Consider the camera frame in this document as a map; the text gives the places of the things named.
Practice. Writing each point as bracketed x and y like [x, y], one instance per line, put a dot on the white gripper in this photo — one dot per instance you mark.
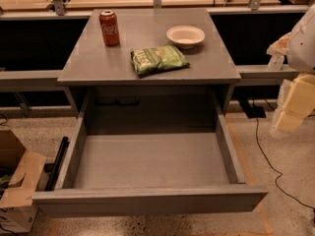
[303, 46]

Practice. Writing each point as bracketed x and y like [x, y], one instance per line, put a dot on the green jalapeno chip bag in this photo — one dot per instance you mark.
[158, 59]

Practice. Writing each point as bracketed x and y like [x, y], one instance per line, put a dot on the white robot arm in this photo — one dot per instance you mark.
[301, 45]

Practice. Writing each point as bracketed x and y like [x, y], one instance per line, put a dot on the open grey top drawer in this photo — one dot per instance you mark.
[150, 154]

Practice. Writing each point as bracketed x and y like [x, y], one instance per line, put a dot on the grey cabinet with top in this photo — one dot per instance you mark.
[94, 64]

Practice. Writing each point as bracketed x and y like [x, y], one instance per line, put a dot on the black desk foot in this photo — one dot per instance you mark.
[251, 109]

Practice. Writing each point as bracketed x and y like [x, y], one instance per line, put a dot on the white paper bowl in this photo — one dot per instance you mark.
[185, 37]

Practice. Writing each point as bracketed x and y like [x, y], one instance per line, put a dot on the red cola can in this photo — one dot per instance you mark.
[109, 27]

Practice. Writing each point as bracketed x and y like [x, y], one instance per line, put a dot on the cardboard box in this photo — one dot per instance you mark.
[21, 173]

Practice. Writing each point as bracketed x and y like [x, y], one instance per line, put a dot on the black drawer slide rail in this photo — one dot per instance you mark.
[53, 168]

